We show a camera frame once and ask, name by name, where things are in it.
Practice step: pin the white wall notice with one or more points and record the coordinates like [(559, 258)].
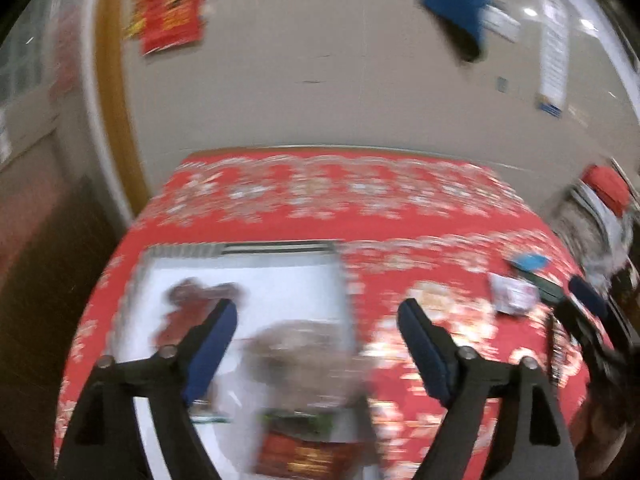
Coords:
[(554, 50)]

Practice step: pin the red cushion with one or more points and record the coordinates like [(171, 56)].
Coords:
[(607, 187)]

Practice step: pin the large clear bag of nuts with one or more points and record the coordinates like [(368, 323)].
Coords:
[(305, 360)]

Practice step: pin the red wall poster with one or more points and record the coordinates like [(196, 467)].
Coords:
[(170, 5)]

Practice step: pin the brown and red snack packet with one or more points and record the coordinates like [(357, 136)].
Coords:
[(185, 310)]

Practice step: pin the white snack packet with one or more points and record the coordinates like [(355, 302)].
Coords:
[(510, 292)]

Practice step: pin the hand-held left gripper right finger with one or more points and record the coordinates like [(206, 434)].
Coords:
[(425, 350)]

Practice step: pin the chevron striped white box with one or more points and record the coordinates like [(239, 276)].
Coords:
[(280, 290)]

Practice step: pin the brown coffee stick packet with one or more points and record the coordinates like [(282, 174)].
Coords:
[(552, 350)]

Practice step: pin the yellow door frame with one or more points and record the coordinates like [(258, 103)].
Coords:
[(112, 85)]

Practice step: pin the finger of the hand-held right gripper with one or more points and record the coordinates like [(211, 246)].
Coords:
[(587, 295), (580, 332)]

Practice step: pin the grey garment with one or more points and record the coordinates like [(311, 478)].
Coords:
[(600, 220)]

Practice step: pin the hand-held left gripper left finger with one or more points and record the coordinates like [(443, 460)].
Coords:
[(210, 350)]

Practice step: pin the blue snack packet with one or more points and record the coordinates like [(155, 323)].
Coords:
[(530, 261)]

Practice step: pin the red floral tablecloth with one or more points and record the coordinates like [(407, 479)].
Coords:
[(310, 200)]

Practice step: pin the dark green snack packet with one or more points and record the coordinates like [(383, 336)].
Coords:
[(547, 287)]

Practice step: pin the blue cloth on wall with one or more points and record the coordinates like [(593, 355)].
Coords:
[(460, 0)]

